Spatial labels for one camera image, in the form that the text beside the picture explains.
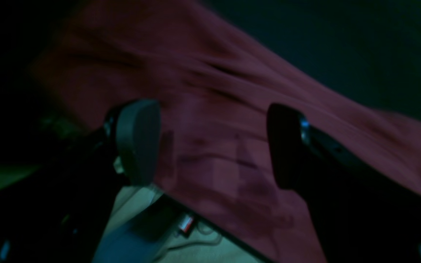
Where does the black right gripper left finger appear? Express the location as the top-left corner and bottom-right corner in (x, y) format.
(0, 99), (161, 263)

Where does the black table cloth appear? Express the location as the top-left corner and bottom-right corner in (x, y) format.
(0, 0), (421, 165)

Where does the red long-sleeve shirt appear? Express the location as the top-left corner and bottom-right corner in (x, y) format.
(34, 0), (421, 263)

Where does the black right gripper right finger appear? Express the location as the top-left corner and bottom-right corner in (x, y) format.
(267, 103), (421, 263)

